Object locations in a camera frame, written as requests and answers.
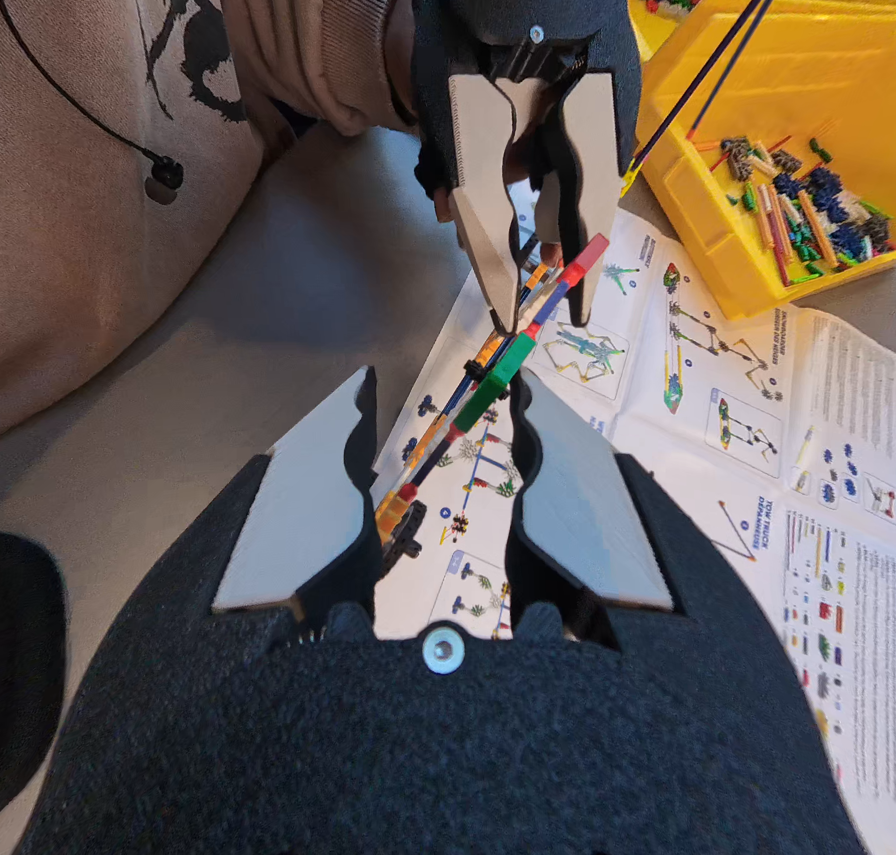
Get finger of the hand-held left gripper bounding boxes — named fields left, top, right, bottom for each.
left=448, top=74, right=540, bottom=332
left=537, top=71, right=625, bottom=328

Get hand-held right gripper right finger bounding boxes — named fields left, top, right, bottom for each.
left=509, top=370, right=673, bottom=639

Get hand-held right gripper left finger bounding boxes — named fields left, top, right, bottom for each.
left=213, top=365, right=382, bottom=639

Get blue rods with orange connector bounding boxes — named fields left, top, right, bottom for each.
left=616, top=0, right=799, bottom=195

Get colourful rod and connector model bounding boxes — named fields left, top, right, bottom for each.
left=371, top=232, right=613, bottom=565

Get person's left forearm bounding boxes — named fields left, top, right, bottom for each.
left=217, top=0, right=435, bottom=138

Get grey desk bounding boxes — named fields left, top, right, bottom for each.
left=0, top=120, right=896, bottom=772

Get white instruction sheet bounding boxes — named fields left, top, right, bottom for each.
left=371, top=183, right=896, bottom=855

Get pile of toy rods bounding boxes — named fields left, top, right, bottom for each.
left=686, top=127, right=896, bottom=289

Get thin black cable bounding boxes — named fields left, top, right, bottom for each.
left=0, top=0, right=187, bottom=206

